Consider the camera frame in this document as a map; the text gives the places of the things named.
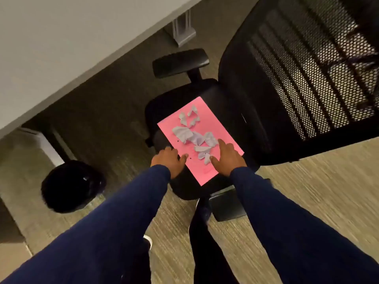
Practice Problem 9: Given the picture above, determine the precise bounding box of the person's left hand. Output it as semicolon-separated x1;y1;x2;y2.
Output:
151;146;189;179

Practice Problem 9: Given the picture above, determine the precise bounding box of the person's right hand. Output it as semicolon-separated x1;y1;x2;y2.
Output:
209;138;248;177

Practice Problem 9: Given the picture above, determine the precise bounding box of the pink paper sheet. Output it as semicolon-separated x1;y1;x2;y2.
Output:
157;96;245;187

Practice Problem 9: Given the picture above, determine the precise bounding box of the person's right forearm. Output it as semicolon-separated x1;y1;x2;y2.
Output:
229;167;379;284

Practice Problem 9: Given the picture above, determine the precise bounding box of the person's left forearm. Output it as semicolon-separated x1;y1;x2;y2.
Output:
0;164;172;284

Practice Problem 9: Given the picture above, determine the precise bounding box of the pile of white paper scraps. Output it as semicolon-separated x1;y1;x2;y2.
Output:
172;105;220;165

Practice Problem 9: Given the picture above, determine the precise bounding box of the black chair armrest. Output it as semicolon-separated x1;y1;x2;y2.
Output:
208;178;272;223
152;48;210;79

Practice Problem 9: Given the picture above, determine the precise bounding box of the person's right leg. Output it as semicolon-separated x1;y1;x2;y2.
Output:
189;197;240;284

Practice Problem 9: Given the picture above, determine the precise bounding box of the person's leg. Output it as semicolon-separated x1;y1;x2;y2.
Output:
120;239;152;284
189;197;240;284

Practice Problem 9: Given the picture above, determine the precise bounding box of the black mesh office chair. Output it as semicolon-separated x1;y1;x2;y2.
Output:
144;0;379;223

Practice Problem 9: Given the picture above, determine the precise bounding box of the black round trash bin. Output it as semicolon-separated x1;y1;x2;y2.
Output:
41;160;107;214

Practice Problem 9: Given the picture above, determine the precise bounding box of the person's left leg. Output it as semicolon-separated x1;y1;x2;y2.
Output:
120;239;152;284

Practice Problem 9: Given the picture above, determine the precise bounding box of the white desk leg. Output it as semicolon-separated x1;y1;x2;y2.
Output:
16;126;76;167
171;9;197;48

